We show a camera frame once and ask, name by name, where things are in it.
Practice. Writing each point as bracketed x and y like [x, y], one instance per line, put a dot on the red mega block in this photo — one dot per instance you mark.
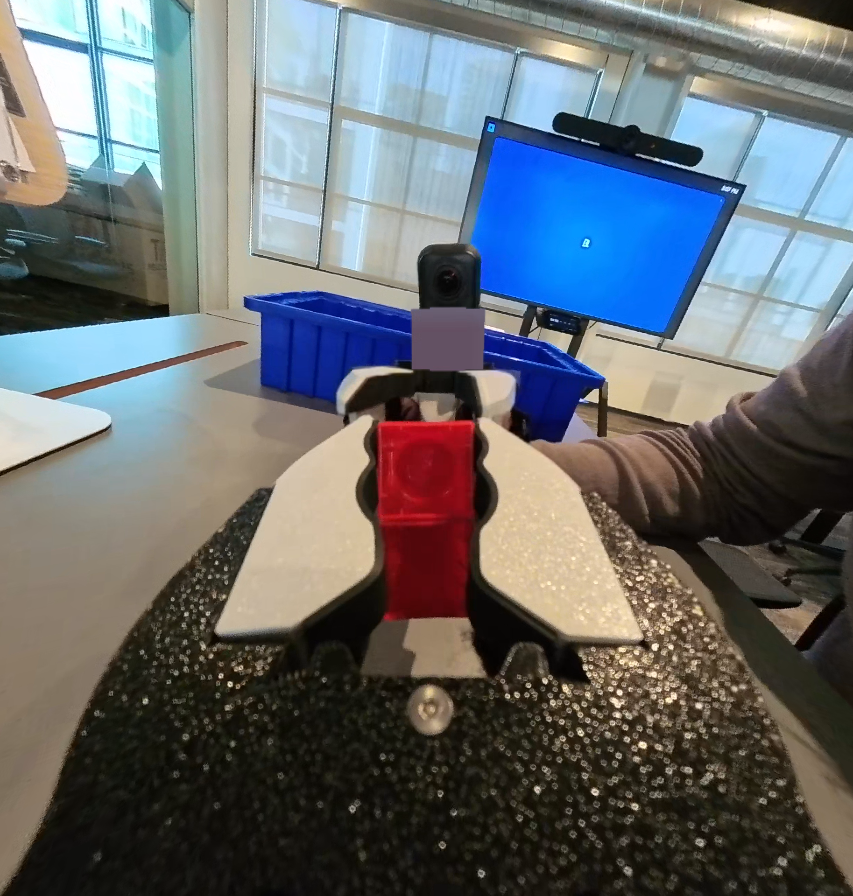
[426, 483]

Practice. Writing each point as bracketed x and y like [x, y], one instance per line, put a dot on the silver ventilation duct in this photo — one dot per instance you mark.
[678, 49]

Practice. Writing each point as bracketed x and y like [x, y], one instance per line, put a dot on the blue display screen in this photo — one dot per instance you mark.
[594, 231]

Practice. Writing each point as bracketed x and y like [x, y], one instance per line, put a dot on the person's right forearm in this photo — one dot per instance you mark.
[713, 462]

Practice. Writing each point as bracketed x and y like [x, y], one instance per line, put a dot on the blue plastic bin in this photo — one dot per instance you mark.
[307, 350]

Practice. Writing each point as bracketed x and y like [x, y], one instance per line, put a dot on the cardboard box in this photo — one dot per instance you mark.
[125, 238]

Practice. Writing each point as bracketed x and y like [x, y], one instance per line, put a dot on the large grid window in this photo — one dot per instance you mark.
[370, 140]

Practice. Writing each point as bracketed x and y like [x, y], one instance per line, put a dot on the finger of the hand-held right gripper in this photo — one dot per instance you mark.
[496, 395]
[363, 392]

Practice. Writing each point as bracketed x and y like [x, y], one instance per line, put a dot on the instruction board stand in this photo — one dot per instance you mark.
[20, 427]

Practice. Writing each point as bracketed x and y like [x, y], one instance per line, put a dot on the black display stand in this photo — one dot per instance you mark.
[566, 322]

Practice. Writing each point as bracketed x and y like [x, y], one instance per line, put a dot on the black video bar camera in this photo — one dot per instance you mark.
[629, 136]

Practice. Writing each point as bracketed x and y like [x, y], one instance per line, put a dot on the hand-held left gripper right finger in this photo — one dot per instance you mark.
[559, 560]

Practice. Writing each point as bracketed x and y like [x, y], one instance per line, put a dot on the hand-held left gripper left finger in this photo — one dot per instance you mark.
[307, 560]

